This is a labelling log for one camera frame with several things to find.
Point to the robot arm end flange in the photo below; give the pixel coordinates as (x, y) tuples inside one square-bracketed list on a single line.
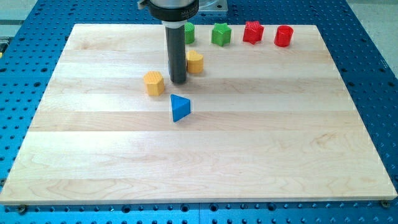
[(170, 10)]

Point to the blue triangle block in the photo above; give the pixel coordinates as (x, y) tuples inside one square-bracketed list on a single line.
[(181, 107)]

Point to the yellow hexagon block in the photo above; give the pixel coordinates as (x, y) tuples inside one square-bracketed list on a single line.
[(154, 83)]

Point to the yellow heart block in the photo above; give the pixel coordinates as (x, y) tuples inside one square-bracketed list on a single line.
[(195, 62)]

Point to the wooden board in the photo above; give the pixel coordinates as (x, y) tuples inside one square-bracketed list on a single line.
[(266, 124)]

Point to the green star block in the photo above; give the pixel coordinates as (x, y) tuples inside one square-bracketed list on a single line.
[(221, 34)]

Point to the green cylinder block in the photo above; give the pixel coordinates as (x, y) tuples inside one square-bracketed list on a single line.
[(189, 32)]

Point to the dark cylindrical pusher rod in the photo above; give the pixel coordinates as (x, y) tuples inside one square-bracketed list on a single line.
[(175, 39)]

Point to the red star block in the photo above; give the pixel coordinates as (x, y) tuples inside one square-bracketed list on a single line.
[(253, 32)]

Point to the red cylinder block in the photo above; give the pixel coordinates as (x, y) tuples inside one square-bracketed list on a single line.
[(283, 36)]

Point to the clear acrylic mount plate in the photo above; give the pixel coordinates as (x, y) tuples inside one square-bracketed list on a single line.
[(213, 5)]

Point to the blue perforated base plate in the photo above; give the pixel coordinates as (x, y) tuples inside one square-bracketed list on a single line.
[(361, 37)]

